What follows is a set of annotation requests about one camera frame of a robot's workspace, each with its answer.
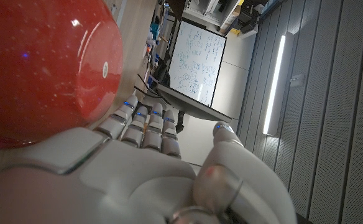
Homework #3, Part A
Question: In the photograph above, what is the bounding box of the long ceiling light strip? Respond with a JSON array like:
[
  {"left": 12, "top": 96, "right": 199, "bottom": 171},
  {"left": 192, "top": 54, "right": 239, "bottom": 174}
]
[{"left": 262, "top": 34, "right": 287, "bottom": 136}]

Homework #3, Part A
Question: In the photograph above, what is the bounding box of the black backpack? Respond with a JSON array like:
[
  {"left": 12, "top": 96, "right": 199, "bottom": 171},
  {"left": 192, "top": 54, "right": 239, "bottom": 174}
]
[{"left": 152, "top": 60, "right": 170, "bottom": 88}]

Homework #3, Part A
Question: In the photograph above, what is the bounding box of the whiteboard with blue writing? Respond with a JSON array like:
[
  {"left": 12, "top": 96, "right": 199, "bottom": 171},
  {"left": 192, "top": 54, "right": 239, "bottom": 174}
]
[{"left": 168, "top": 19, "right": 227, "bottom": 108}]

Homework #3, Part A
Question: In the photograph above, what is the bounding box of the red speckled bowl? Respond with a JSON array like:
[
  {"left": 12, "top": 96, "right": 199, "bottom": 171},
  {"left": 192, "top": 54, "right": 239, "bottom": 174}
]
[{"left": 0, "top": 0, "right": 124, "bottom": 149}]

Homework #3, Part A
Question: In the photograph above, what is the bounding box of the grey wall switch plate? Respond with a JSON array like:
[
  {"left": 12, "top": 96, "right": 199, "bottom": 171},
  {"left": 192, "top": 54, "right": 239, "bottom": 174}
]
[{"left": 290, "top": 73, "right": 305, "bottom": 88}]

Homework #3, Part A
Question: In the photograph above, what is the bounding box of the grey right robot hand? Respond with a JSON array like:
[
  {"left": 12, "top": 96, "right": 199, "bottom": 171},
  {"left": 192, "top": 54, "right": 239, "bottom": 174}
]
[{"left": 0, "top": 95, "right": 297, "bottom": 224}]

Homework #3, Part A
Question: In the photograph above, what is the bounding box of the white shelf cabinet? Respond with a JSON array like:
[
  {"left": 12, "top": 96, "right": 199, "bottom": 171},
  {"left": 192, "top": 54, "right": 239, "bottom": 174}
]
[{"left": 183, "top": 0, "right": 245, "bottom": 32}]

